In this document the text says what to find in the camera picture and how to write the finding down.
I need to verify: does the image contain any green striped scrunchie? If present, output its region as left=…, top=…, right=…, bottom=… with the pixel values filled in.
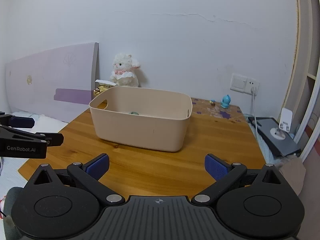
left=129, top=111, right=139, bottom=115

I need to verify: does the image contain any lilac bed headboard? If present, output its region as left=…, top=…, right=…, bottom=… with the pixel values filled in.
left=5, top=42, right=99, bottom=122

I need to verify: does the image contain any blue bird figurine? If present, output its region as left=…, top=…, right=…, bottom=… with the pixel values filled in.
left=221, top=94, right=231, bottom=109

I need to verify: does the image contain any white phone stand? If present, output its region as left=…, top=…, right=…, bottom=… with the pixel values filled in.
left=270, top=108, right=293, bottom=140

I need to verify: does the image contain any beige plastic storage basket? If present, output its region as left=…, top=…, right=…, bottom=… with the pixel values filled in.
left=89, top=87, right=193, bottom=152

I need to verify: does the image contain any gold gift box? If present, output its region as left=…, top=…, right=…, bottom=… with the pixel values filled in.
left=93, top=80, right=117, bottom=97

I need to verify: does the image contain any white plush lamb toy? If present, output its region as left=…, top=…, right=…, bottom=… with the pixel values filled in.
left=110, top=53, right=140, bottom=87

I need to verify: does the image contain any white power cable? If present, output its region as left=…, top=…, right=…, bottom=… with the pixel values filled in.
left=249, top=87, right=261, bottom=143

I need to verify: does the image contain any white wall switch socket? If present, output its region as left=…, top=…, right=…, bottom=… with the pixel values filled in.
left=230, top=73, right=260, bottom=95

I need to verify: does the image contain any white wooden shelf frame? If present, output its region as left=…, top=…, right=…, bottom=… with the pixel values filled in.
left=283, top=0, right=319, bottom=161

